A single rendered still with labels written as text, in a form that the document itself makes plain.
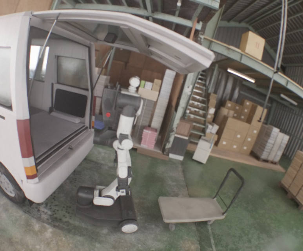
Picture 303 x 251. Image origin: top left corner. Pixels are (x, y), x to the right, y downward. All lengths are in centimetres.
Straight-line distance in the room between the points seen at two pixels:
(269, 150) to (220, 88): 332
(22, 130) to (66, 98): 143
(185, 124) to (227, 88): 443
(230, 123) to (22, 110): 496
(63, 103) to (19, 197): 152
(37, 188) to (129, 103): 105
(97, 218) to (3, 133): 114
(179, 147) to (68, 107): 232
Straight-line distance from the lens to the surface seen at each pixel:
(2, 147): 153
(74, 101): 247
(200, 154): 367
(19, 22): 136
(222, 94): 727
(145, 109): 353
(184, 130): 332
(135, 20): 91
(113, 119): 119
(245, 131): 555
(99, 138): 130
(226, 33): 1076
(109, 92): 114
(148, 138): 334
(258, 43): 463
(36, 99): 294
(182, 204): 206
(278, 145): 620
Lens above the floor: 151
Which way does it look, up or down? 17 degrees down
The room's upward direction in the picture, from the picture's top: 16 degrees clockwise
